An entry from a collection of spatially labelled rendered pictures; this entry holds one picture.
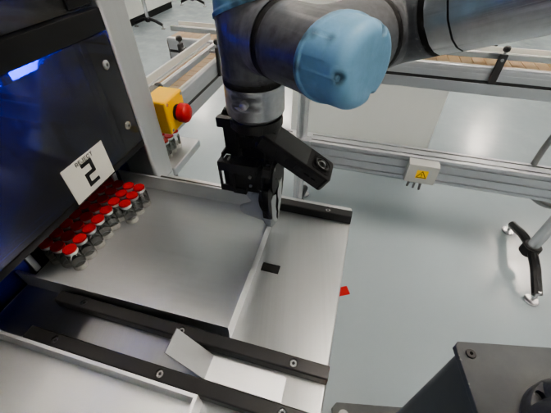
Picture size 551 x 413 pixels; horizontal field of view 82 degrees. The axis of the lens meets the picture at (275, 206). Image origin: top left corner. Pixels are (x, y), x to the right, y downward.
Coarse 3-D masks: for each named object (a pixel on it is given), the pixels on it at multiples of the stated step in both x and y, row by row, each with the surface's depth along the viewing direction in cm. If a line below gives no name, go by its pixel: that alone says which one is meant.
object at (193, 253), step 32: (160, 192) 65; (192, 192) 64; (224, 192) 61; (128, 224) 59; (160, 224) 59; (192, 224) 59; (224, 224) 59; (256, 224) 59; (96, 256) 53; (128, 256) 53; (160, 256) 53; (192, 256) 53; (224, 256) 53; (256, 256) 50; (64, 288) 47; (96, 288) 49; (128, 288) 49; (160, 288) 49; (192, 288) 49; (224, 288) 49; (192, 320) 43; (224, 320) 45
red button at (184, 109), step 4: (180, 104) 65; (184, 104) 65; (188, 104) 66; (176, 108) 65; (180, 108) 64; (184, 108) 65; (188, 108) 65; (176, 112) 65; (180, 112) 64; (184, 112) 65; (188, 112) 66; (176, 116) 65; (180, 116) 65; (184, 116) 65; (188, 116) 66; (180, 120) 66; (184, 120) 66; (188, 120) 67
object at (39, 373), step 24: (0, 336) 42; (0, 360) 41; (24, 360) 41; (48, 360) 41; (72, 360) 39; (0, 384) 39; (24, 384) 39; (48, 384) 39; (72, 384) 39; (96, 384) 39; (120, 384) 39; (144, 384) 38; (0, 408) 37; (24, 408) 37; (48, 408) 37; (72, 408) 37; (96, 408) 37; (120, 408) 37; (144, 408) 37; (168, 408) 37; (192, 408) 35
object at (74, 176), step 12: (96, 144) 48; (84, 156) 46; (96, 156) 48; (72, 168) 44; (84, 168) 47; (96, 168) 49; (108, 168) 51; (72, 180) 45; (84, 180) 47; (72, 192) 45; (84, 192) 47
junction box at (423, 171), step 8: (408, 160) 132; (416, 160) 131; (424, 160) 131; (408, 168) 130; (416, 168) 129; (424, 168) 128; (432, 168) 127; (408, 176) 133; (416, 176) 132; (424, 176) 131; (432, 176) 130; (432, 184) 132
